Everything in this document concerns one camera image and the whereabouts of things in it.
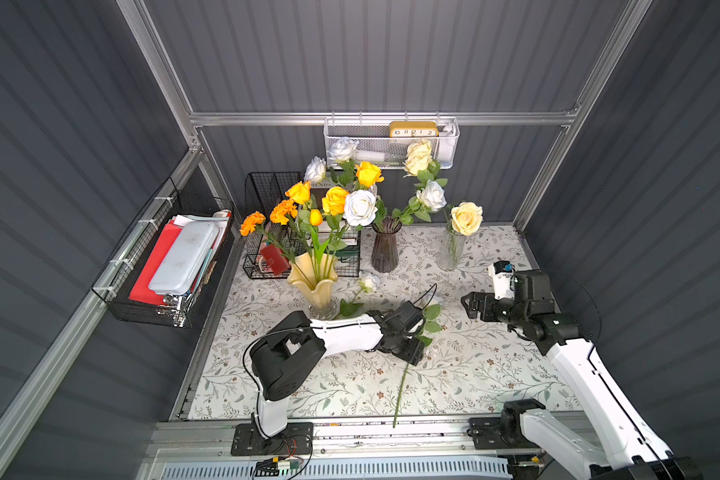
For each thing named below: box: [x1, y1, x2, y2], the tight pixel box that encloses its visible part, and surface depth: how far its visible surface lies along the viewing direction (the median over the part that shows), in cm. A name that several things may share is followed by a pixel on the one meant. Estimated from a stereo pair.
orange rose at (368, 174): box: [356, 161, 385, 188], surface depth 73 cm
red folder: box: [128, 220, 183, 305], surface depth 70 cm
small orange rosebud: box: [310, 209, 329, 280], surface depth 83 cm
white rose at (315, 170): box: [304, 155, 326, 183], surface depth 82 cm
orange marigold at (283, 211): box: [269, 199, 298, 225], surface depth 76 cm
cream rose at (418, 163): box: [403, 142, 448, 188], surface depth 80 cm
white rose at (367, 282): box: [334, 271, 380, 319], surface depth 101 cm
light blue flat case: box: [148, 221, 219, 295], surface depth 71 cm
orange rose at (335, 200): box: [322, 186, 349, 216], surface depth 72 cm
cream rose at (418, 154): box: [405, 138, 432, 169], surface depth 80 cm
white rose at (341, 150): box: [327, 137, 359, 187], surface depth 82 cm
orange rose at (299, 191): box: [285, 181, 311, 205], surface depth 79 cm
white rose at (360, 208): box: [343, 190, 378, 227], surface depth 65 cm
